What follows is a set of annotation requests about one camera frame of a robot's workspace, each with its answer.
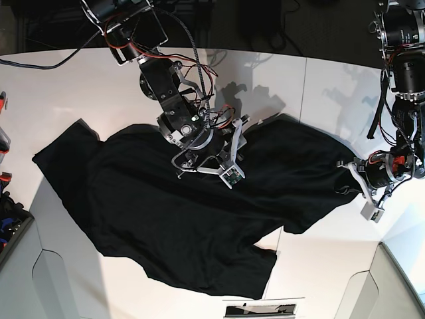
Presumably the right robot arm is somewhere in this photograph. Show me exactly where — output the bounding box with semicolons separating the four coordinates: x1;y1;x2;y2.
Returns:
80;1;250;187

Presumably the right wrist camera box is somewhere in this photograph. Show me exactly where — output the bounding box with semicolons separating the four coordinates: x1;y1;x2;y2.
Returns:
218;163;246;189

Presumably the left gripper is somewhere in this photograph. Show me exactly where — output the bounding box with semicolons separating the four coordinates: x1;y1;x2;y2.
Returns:
334;156;398;209

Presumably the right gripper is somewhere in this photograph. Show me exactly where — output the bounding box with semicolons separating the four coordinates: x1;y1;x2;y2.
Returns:
171;115;250;177

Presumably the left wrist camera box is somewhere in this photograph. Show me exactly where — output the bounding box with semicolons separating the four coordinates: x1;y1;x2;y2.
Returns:
361;202;384;223

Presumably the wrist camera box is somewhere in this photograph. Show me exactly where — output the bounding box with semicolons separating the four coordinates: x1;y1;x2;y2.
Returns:
218;163;246;189
361;202;384;223

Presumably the black t-shirt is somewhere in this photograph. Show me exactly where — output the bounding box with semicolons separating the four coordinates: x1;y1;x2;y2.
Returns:
33;115;359;300

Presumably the grey bin with clothes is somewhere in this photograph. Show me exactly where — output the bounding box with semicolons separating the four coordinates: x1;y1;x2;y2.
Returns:
1;172;35;268

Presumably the orange grey tool at edge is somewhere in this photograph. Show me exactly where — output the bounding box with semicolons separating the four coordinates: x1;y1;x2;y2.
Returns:
0;90;11;163

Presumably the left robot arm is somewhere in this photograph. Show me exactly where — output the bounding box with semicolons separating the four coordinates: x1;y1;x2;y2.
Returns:
337;1;424;221

